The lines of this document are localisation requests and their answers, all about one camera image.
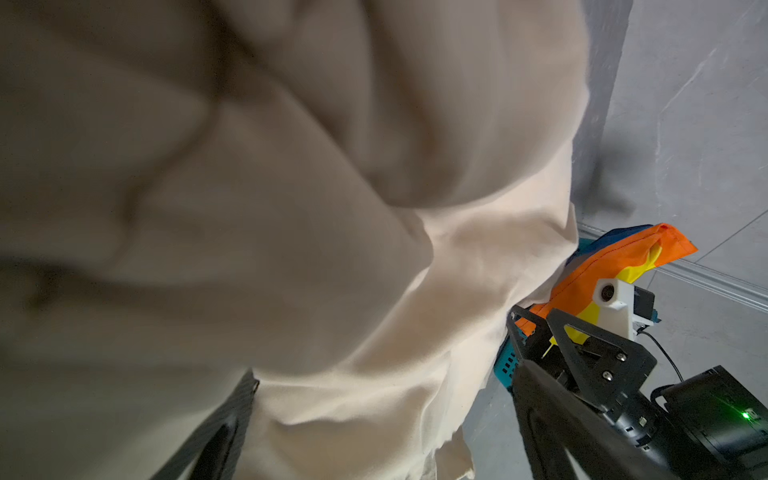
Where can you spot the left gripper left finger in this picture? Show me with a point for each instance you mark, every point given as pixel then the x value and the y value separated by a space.
pixel 213 449

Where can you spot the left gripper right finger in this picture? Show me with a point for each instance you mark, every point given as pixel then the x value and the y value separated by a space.
pixel 557 428

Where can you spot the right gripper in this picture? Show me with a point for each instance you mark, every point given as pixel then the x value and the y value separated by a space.
pixel 605 372

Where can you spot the beige shorts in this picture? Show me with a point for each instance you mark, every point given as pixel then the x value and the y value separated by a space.
pixel 344 197

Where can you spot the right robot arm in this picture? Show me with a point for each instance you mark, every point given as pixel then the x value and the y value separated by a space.
pixel 722 427

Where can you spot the rainbow striped shorts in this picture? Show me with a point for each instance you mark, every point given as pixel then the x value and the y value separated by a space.
pixel 625 254

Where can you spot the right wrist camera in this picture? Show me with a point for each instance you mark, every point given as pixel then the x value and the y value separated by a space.
pixel 624 308

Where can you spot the aluminium frame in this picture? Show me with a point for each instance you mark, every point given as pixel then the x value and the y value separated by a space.
pixel 712 281

